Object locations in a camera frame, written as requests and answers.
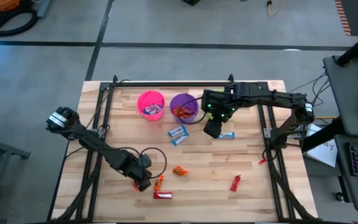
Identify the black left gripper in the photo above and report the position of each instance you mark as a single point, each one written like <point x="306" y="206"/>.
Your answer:
<point x="135" y="171"/>

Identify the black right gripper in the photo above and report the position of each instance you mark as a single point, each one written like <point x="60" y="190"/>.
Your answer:
<point x="213" y="128"/>

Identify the orange candy packet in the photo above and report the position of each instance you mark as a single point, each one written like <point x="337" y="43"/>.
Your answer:
<point x="189" y="112"/>
<point x="179" y="111"/>
<point x="180" y="170"/>
<point x="158" y="183"/>
<point x="134" y="186"/>

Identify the blue white candy bar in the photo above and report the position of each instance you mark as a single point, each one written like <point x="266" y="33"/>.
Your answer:
<point x="227" y="135"/>
<point x="154" y="108"/>
<point x="180" y="137"/>
<point x="176" y="131"/>

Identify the red candy packet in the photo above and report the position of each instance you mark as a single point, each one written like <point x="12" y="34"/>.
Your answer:
<point x="235" y="183"/>
<point x="163" y="195"/>

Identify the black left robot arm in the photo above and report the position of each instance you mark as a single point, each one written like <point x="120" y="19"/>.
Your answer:
<point x="98" y="143"/>

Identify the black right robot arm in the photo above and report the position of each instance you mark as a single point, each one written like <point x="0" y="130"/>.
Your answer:
<point x="275" y="96"/>

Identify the purple plastic bucket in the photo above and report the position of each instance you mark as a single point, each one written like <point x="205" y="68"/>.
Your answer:
<point x="179" y="101"/>

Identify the pink plastic bucket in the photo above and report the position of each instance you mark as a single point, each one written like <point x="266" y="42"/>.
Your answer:
<point x="143" y="99"/>

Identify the white paper sheet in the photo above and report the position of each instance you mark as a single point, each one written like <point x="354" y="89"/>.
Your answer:
<point x="323" y="149"/>

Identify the desk caster wheel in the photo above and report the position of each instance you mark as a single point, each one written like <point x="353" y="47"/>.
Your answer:
<point x="340" y="196"/>

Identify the black desk pole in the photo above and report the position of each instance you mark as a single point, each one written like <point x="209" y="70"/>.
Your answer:
<point x="357" y="46"/>

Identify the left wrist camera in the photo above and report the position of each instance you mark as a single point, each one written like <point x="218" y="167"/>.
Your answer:
<point x="145" y="161"/>

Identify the black aluminium rig frame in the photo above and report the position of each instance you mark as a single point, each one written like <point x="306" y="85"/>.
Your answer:
<point x="182" y="84"/>

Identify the silver base bracket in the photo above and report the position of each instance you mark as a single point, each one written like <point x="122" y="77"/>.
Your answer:
<point x="100" y="132"/>
<point x="267" y="133"/>

